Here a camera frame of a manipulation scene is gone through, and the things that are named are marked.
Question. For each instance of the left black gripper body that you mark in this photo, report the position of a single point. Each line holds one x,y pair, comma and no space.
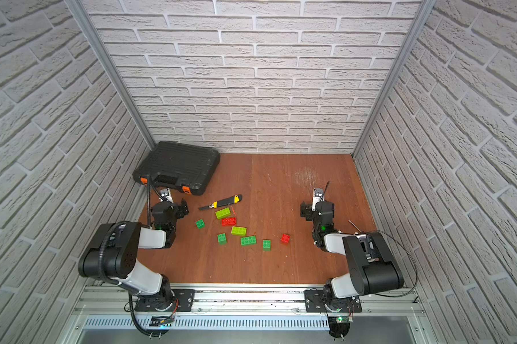
181,209

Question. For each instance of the small red lego brick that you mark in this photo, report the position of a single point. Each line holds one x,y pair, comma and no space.
285,239

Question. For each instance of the black plastic tool case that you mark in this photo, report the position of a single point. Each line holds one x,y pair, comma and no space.
179,166

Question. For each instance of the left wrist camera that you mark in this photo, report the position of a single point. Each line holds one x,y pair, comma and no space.
165,195

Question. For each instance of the dark green long lego brick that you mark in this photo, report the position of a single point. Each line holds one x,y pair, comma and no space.
248,241

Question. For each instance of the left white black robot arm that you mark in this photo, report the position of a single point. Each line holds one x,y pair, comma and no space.
112,256

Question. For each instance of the lime green long lego brick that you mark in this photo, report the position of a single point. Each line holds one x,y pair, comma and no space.
223,213

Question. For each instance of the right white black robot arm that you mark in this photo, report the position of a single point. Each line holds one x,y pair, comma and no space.
372,268

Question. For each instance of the green square lego brick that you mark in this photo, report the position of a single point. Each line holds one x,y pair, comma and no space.
266,245
222,239

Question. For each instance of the red long lego brick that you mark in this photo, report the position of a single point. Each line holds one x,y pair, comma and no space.
230,221

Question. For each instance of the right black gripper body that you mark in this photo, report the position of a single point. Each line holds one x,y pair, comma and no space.
306,208

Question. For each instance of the yellow handled screwdriver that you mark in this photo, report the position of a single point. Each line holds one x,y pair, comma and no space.
357,229

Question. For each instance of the yellow black utility knife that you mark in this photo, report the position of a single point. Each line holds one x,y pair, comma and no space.
223,202

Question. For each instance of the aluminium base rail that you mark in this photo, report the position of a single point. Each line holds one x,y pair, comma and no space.
271,308

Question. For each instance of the small green lego brick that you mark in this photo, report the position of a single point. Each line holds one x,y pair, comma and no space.
200,224

